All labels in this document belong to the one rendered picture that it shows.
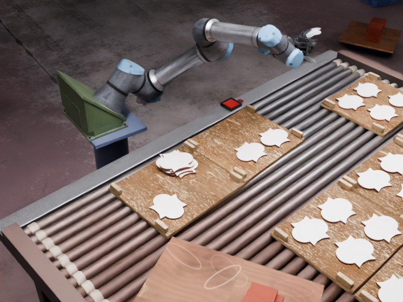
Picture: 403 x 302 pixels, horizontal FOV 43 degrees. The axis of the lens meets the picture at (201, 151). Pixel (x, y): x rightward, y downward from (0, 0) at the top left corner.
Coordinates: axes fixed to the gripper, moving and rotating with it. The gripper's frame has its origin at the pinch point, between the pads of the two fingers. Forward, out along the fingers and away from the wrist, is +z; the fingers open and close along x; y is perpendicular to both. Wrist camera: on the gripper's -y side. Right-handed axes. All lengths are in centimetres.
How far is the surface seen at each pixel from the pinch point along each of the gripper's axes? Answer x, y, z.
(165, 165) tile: -49, -5, -72
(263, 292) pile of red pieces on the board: -48, 81, -99
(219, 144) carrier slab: -45, -7, -43
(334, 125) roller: -35.2, 10.7, 10.8
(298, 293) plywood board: -61, 73, -75
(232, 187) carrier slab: -53, 17, -54
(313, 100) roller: -29.0, -9.5, 16.9
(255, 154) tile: -45, 8, -36
